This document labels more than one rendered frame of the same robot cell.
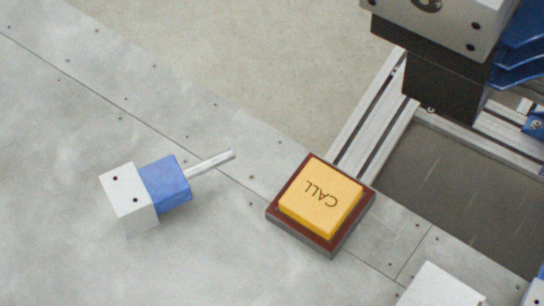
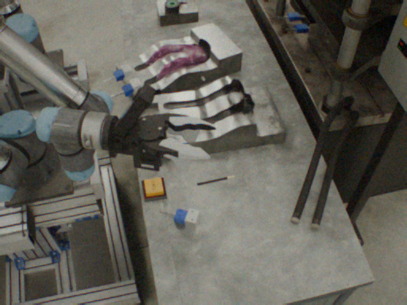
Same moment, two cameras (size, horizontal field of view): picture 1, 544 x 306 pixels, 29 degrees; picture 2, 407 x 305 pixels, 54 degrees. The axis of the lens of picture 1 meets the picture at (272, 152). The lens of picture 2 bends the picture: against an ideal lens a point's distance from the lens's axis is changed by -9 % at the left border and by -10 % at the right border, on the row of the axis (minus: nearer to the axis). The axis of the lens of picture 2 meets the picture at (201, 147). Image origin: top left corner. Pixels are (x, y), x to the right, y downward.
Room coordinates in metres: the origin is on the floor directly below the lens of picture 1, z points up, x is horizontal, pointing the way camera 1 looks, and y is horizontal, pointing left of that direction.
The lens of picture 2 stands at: (0.95, 0.62, 2.07)
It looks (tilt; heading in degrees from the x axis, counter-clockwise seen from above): 51 degrees down; 220
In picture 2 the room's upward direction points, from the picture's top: straight up
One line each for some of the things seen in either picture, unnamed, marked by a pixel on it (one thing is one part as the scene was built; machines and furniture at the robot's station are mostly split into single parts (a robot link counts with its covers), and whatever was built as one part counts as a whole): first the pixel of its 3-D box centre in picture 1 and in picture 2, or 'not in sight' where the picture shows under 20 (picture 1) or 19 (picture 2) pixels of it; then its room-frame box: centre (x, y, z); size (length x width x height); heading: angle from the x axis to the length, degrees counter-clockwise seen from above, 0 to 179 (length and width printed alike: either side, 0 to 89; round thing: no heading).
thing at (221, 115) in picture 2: not in sight; (210, 104); (0.05, -0.09, 0.92); 0.35 x 0.16 x 0.09; 141
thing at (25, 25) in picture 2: not in sight; (23, 36); (0.42, -0.67, 1.20); 0.13 x 0.12 x 0.14; 81
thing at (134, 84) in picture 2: not in sight; (125, 90); (0.16, -0.45, 0.86); 0.13 x 0.05 x 0.05; 158
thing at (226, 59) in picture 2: not in sight; (177, 61); (-0.11, -0.40, 0.86); 0.50 x 0.26 x 0.11; 158
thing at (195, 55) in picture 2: not in sight; (177, 55); (-0.11, -0.40, 0.90); 0.26 x 0.18 x 0.08; 158
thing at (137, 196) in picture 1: (173, 180); (178, 215); (0.45, 0.10, 0.83); 0.13 x 0.05 x 0.05; 113
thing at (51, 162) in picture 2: not in sight; (32, 160); (0.71, -0.26, 1.09); 0.15 x 0.15 x 0.10
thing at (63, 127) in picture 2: not in sight; (64, 127); (0.69, 0.03, 1.43); 0.11 x 0.08 x 0.09; 119
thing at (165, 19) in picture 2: not in sight; (177, 11); (-0.45, -0.71, 0.84); 0.20 x 0.15 x 0.07; 141
